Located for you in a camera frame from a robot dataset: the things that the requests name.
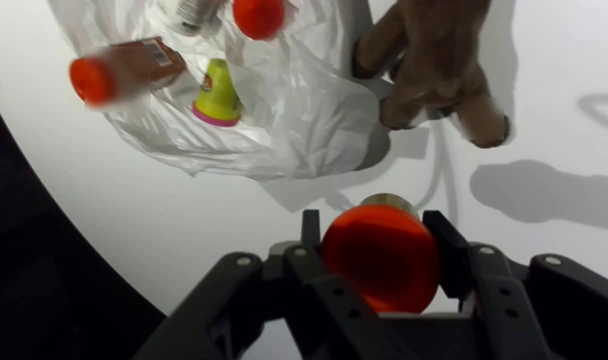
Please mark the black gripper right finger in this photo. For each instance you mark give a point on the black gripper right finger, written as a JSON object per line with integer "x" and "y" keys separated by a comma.
{"x": 516, "y": 301}

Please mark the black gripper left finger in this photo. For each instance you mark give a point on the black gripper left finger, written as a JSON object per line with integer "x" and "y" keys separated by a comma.
{"x": 276, "y": 301}

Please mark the play-doh tub orange lid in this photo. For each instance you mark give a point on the play-doh tub orange lid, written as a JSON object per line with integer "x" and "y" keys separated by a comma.
{"x": 381, "y": 256}

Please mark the green yellow toy fruit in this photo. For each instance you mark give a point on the green yellow toy fruit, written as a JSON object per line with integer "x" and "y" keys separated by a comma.
{"x": 217, "y": 96}

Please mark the brown plush toy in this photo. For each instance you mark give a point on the brown plush toy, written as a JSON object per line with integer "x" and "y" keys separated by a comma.
{"x": 437, "y": 67}

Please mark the brown spice bottle red cap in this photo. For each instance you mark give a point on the brown spice bottle red cap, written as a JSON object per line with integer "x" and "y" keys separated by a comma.
{"x": 125, "y": 71}

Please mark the clear white plastic bag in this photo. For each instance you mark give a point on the clear white plastic bag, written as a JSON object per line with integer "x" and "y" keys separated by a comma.
{"x": 305, "y": 121}

